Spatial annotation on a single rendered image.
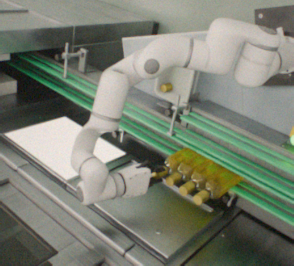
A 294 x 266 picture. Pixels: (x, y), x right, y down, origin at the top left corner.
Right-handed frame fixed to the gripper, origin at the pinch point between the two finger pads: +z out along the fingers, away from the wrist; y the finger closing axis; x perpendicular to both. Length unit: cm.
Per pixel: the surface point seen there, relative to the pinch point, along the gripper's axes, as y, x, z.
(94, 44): 11, 106, 29
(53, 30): 20, 99, 2
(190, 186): 1.6, -11.8, 4.7
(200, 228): -11.6, -18.8, 7.1
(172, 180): 1.8, -6.7, 0.9
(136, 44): 25, 60, 25
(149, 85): 10, 49, 28
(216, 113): 15.8, 7.1, 29.7
